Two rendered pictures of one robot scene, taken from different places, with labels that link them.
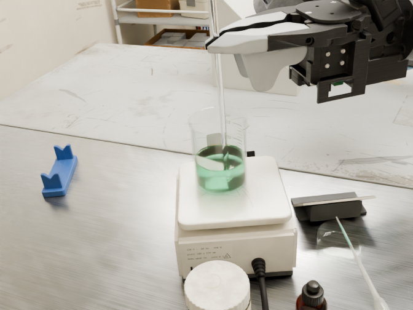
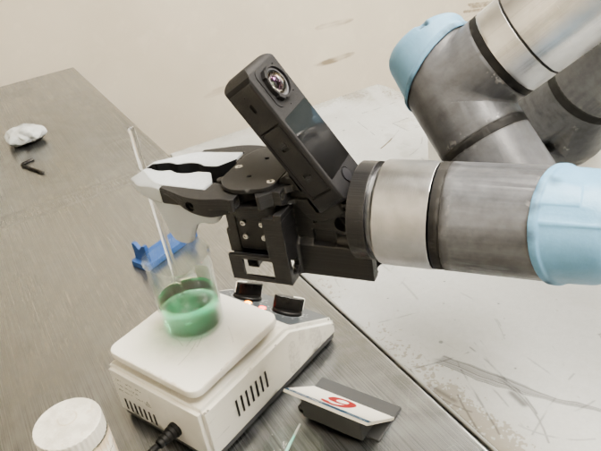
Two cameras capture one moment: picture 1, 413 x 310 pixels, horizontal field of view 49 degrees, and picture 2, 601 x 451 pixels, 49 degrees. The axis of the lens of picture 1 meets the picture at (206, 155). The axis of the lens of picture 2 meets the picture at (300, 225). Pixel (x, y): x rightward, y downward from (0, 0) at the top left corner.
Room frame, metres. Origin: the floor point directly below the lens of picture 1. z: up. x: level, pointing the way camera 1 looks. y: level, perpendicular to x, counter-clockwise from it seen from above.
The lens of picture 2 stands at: (0.11, -0.44, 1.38)
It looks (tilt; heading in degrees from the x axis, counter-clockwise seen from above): 31 degrees down; 41
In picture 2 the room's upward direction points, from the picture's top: 9 degrees counter-clockwise
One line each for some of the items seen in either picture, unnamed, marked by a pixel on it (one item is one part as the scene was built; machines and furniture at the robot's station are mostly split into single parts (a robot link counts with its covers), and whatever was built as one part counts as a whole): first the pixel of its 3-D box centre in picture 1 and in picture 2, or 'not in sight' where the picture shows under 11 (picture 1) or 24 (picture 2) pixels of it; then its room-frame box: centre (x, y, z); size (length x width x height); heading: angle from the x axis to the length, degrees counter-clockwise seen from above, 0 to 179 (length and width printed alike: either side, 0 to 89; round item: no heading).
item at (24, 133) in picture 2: not in sight; (25, 132); (0.76, 0.83, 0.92); 0.08 x 0.08 x 0.04; 65
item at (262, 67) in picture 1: (260, 62); (175, 209); (0.40, -0.06, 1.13); 0.09 x 0.03 x 0.06; 104
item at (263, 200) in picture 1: (230, 189); (194, 335); (0.41, -0.02, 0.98); 0.12 x 0.12 x 0.01; 0
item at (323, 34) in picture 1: (308, 32); (215, 192); (0.41, -0.10, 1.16); 0.09 x 0.05 x 0.02; 104
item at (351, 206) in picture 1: (330, 198); (342, 399); (0.46, -0.16, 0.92); 0.09 x 0.06 x 0.04; 92
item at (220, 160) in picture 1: (222, 153); (186, 292); (0.42, -0.02, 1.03); 0.07 x 0.06 x 0.08; 52
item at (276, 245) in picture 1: (230, 205); (221, 353); (0.44, -0.02, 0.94); 0.22 x 0.13 x 0.08; 0
